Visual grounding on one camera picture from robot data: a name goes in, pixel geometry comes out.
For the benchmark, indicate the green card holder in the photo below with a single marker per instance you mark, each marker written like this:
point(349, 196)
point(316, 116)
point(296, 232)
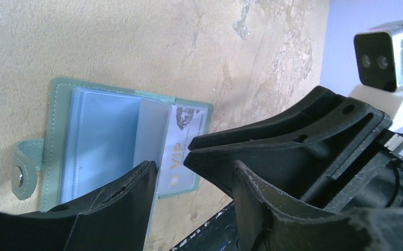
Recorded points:
point(95, 134)

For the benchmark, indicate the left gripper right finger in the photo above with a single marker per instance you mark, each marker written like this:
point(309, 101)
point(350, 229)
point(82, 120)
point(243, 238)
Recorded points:
point(270, 219)

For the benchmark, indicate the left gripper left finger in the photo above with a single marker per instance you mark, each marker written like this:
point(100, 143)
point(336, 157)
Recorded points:
point(112, 217)

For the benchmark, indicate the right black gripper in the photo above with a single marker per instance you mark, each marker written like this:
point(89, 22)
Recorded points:
point(370, 175)

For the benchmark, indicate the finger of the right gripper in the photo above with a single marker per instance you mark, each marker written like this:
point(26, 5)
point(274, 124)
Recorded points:
point(316, 119)

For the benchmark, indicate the white VIP card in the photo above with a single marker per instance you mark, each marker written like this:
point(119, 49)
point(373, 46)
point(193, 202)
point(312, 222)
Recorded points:
point(185, 123)

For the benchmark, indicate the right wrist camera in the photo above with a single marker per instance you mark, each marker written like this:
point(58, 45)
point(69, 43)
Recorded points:
point(379, 57)

